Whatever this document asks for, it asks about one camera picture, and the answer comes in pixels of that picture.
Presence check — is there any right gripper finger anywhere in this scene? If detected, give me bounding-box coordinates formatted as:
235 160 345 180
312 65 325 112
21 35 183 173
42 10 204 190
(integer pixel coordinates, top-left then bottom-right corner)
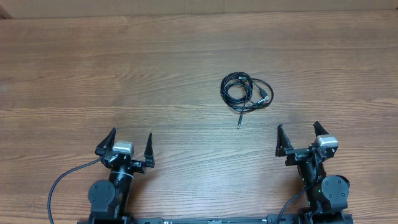
313 121 329 136
275 124 293 157

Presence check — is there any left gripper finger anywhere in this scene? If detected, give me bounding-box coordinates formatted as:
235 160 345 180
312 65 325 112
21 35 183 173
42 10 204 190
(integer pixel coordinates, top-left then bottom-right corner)
95 128 116 156
144 133 155 168

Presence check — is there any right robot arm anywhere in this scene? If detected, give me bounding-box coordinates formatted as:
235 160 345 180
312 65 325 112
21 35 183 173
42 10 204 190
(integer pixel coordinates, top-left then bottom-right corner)
275 121 353 223

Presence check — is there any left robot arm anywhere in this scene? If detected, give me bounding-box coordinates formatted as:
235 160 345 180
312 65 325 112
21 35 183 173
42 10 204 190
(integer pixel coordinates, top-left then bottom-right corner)
88 128 155 223

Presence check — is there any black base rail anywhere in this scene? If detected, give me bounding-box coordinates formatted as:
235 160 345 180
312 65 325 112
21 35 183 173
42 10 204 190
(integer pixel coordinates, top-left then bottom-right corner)
77 214 354 224

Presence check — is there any black USB-A cable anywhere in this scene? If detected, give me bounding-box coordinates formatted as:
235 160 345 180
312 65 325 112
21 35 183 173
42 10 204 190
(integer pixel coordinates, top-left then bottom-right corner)
228 72 274 113

